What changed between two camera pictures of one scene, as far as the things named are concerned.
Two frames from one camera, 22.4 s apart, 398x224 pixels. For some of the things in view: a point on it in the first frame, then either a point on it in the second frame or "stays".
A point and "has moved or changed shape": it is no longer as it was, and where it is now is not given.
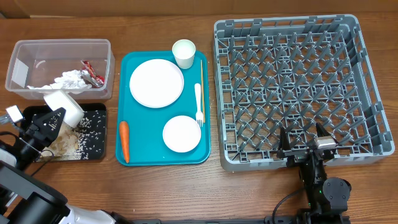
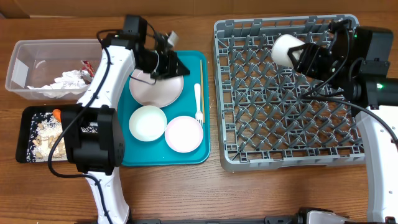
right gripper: [295, 155] → [311, 53]
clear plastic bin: [39, 62] stays
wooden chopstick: [203, 93] stays
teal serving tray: [147, 145] stays
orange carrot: [124, 131] has moved or changed shape
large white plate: [157, 83] stays
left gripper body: [30, 146] → [165, 65]
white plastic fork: [199, 116] stays
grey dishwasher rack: [296, 72] stays
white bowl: [56, 99] → [148, 123]
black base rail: [237, 220] stays
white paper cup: [184, 50] → [280, 47]
